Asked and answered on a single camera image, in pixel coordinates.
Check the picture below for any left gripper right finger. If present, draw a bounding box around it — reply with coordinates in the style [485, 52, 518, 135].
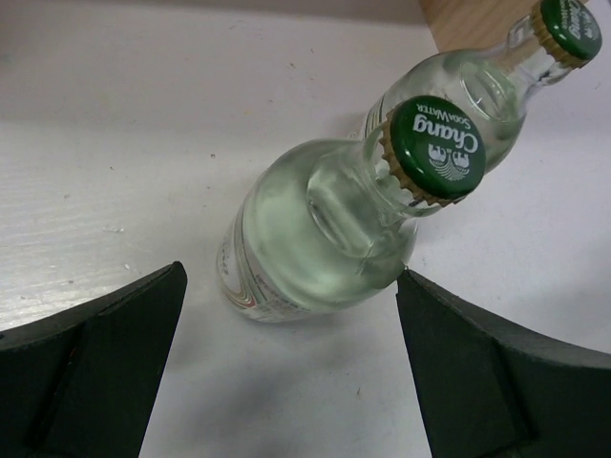
[396, 270, 610, 457]

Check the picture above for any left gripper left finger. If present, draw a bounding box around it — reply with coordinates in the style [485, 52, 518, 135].
[1, 261, 187, 457]

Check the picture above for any clear soda bottle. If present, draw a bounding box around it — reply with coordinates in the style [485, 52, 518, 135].
[217, 95, 486, 323]
[359, 0, 602, 171]

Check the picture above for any wooden two-tier shelf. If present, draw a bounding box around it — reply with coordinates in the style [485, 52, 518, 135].
[419, 0, 536, 54]

